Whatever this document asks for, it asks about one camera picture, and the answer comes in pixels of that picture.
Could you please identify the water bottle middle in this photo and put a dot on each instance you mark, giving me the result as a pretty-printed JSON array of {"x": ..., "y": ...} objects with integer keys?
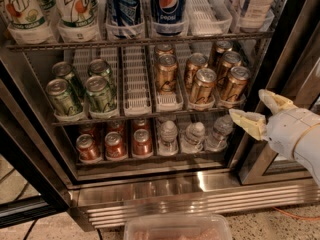
[{"x": 193, "y": 138}]

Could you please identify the water bottle right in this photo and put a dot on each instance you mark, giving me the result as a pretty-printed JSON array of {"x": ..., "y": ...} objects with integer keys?
[{"x": 217, "y": 138}]

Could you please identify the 7up bottle left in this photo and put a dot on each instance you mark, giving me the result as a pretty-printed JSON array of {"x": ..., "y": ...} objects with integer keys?
[{"x": 25, "y": 14}]

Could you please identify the white labelled bottle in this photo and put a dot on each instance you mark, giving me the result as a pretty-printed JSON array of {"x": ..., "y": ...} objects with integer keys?
[{"x": 253, "y": 13}]

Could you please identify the green can back right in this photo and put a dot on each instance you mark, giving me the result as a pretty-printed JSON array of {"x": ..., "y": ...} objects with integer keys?
[{"x": 100, "y": 67}]

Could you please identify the clear plastic food container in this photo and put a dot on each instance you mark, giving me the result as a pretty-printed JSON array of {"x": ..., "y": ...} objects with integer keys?
[{"x": 178, "y": 227}]

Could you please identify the blue pepsi bottle right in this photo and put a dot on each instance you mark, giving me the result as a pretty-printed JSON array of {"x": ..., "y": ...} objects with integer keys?
[{"x": 168, "y": 16}]

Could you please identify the green can back left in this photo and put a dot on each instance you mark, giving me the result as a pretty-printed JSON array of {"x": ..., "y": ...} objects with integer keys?
[{"x": 68, "y": 72}]

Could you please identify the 7up bottle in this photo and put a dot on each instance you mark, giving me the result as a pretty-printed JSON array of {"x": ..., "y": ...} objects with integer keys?
[
  {"x": 76, "y": 14},
  {"x": 25, "y": 14}
]

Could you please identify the green can front right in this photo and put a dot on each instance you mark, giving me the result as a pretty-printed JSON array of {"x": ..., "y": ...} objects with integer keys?
[{"x": 100, "y": 94}]

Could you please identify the red can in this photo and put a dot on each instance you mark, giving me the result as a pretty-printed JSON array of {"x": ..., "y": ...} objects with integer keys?
[
  {"x": 114, "y": 145},
  {"x": 142, "y": 144},
  {"x": 87, "y": 148}
]

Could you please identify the blue pepsi bottle left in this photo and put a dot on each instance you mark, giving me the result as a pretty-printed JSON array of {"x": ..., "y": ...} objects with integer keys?
[{"x": 125, "y": 16}]

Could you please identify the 7up bottle right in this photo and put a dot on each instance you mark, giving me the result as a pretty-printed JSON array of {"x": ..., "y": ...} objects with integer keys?
[{"x": 76, "y": 14}]

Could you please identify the green can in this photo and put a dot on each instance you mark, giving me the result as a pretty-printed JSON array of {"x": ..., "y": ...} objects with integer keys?
[
  {"x": 68, "y": 72},
  {"x": 63, "y": 98},
  {"x": 100, "y": 67},
  {"x": 100, "y": 94}
]

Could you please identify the water bottle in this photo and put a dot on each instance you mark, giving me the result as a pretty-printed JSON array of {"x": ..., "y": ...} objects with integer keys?
[
  {"x": 168, "y": 138},
  {"x": 193, "y": 138},
  {"x": 217, "y": 138}
]

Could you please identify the blue pepsi bottle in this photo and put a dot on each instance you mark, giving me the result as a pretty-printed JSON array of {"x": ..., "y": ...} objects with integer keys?
[
  {"x": 125, "y": 16},
  {"x": 168, "y": 16}
]

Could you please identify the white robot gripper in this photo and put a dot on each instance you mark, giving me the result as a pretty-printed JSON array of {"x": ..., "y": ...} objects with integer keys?
[{"x": 287, "y": 129}]

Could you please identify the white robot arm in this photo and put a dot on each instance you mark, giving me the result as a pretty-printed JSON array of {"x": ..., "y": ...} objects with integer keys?
[{"x": 310, "y": 161}]

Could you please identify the red can front right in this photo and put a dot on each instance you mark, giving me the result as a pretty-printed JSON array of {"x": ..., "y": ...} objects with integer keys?
[{"x": 142, "y": 144}]

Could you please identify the empty white shelf tray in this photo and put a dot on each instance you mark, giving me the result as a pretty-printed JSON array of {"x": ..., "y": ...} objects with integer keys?
[{"x": 136, "y": 91}]

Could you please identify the red can front left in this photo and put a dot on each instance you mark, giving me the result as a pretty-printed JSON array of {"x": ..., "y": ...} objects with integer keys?
[{"x": 87, "y": 148}]

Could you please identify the green can front left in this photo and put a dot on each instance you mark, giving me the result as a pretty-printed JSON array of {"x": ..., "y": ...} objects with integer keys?
[{"x": 63, "y": 98}]

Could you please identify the stainless steel fridge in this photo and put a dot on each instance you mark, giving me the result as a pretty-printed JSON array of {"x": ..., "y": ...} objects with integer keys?
[{"x": 245, "y": 176}]

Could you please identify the water bottle left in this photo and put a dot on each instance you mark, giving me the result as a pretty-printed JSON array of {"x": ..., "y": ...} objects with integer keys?
[{"x": 168, "y": 138}]

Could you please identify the red can front middle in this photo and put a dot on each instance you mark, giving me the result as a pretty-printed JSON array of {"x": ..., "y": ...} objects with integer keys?
[{"x": 114, "y": 145}]

